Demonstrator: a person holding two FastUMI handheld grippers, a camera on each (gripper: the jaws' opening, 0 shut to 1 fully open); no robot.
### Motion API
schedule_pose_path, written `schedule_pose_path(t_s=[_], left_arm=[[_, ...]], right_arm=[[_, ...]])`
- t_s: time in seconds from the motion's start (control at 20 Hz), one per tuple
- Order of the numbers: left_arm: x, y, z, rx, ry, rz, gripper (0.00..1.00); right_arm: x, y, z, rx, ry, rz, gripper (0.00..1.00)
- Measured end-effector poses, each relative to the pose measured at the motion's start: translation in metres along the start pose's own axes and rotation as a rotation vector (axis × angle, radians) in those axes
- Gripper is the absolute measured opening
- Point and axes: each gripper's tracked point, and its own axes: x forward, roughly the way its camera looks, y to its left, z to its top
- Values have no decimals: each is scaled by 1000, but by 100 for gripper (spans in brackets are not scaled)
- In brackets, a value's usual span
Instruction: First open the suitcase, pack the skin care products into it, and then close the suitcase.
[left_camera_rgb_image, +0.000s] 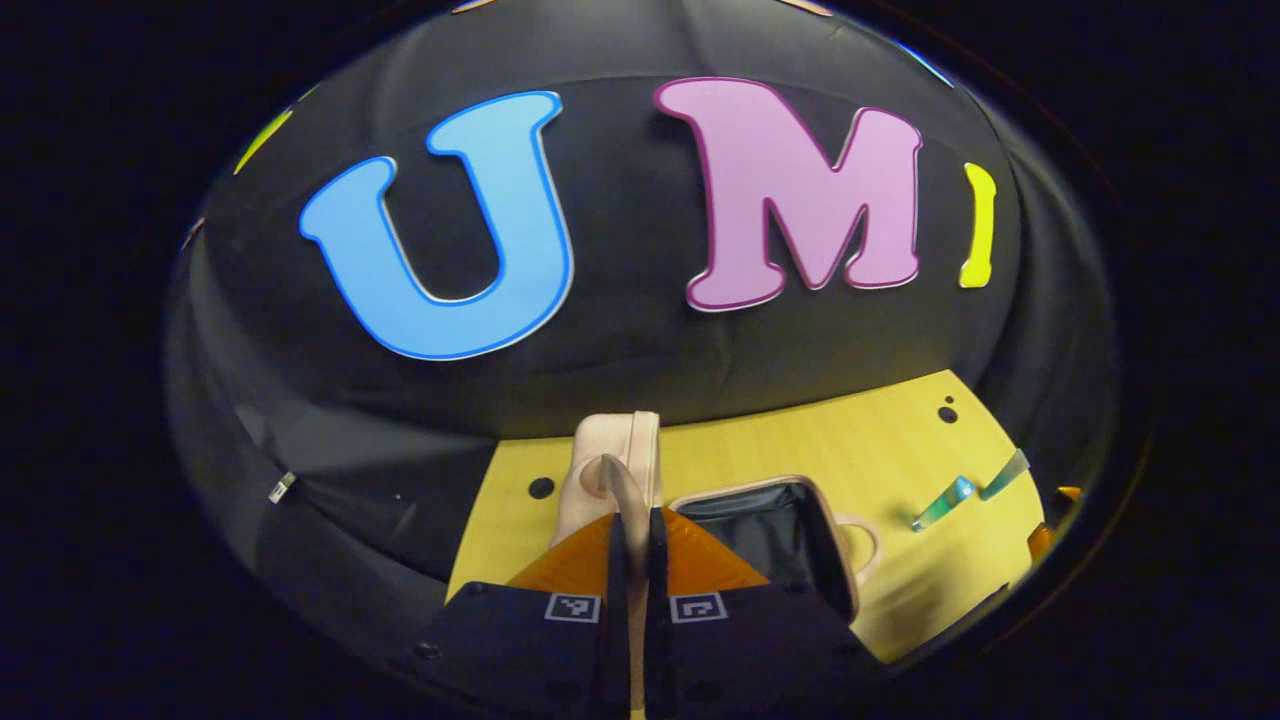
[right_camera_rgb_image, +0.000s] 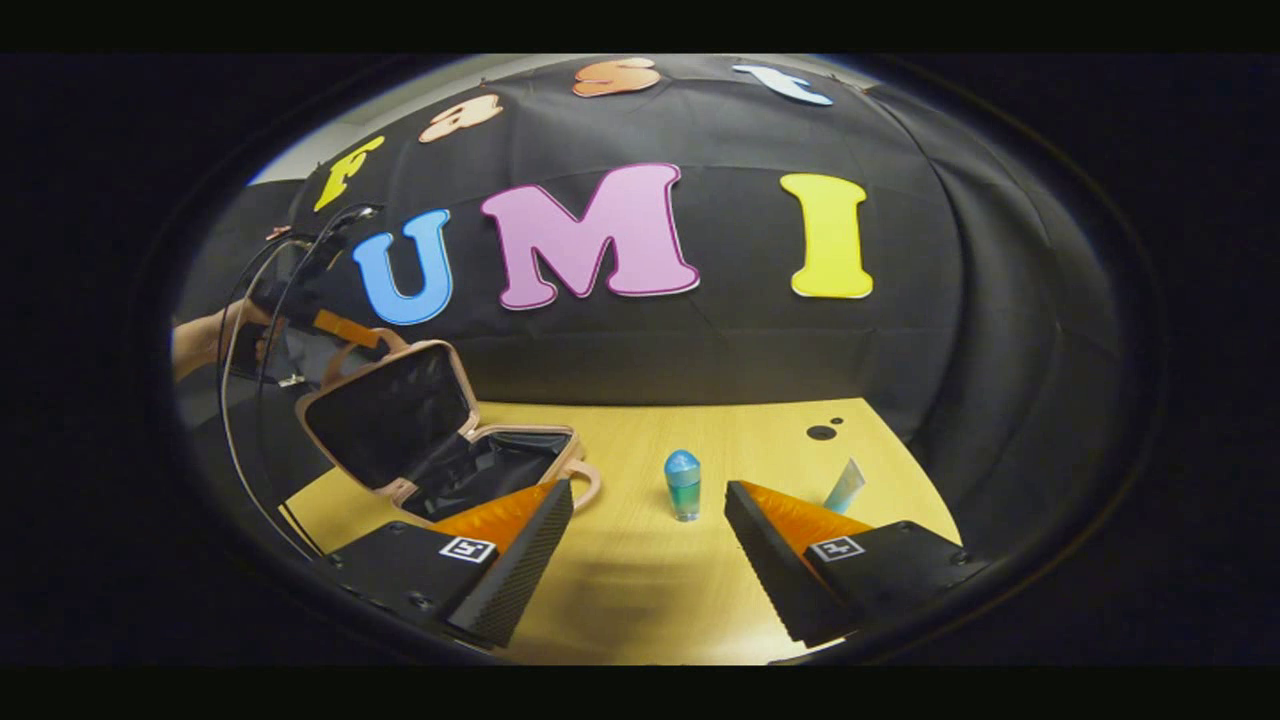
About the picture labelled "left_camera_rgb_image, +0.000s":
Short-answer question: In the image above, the blue and white tube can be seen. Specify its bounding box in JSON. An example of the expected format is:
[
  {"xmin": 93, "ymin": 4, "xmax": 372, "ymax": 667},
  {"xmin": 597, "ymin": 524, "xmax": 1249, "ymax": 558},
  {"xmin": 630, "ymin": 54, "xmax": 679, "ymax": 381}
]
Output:
[{"xmin": 978, "ymin": 449, "xmax": 1031, "ymax": 501}]

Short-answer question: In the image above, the pink suitcase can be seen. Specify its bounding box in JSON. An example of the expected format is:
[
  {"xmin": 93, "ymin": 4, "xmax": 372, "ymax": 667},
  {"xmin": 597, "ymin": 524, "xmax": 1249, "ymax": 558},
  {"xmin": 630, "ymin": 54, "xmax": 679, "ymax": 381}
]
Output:
[{"xmin": 548, "ymin": 410, "xmax": 883, "ymax": 719}]

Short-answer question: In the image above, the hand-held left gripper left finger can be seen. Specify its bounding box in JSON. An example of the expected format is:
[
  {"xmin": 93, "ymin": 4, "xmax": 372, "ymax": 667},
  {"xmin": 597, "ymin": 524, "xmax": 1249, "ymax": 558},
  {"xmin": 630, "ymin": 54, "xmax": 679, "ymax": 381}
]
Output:
[{"xmin": 412, "ymin": 508, "xmax": 631, "ymax": 720}]

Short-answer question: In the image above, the black backdrop cloth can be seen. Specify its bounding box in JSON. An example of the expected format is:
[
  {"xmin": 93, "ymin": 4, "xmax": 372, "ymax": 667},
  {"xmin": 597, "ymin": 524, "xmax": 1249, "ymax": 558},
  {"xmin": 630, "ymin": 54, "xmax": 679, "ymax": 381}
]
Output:
[{"xmin": 165, "ymin": 0, "xmax": 1121, "ymax": 661}]

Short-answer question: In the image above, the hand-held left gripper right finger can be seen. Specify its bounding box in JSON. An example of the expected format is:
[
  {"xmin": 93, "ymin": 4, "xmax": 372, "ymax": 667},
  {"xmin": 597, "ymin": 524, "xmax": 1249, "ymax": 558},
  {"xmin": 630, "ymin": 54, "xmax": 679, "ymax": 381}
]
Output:
[{"xmin": 645, "ymin": 505, "xmax": 886, "ymax": 720}]

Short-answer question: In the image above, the blue skin care bottle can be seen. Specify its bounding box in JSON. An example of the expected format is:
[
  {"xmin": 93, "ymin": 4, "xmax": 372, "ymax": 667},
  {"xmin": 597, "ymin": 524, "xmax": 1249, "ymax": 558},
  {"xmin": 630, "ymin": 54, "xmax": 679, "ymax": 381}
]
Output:
[{"xmin": 910, "ymin": 476, "xmax": 976, "ymax": 533}]

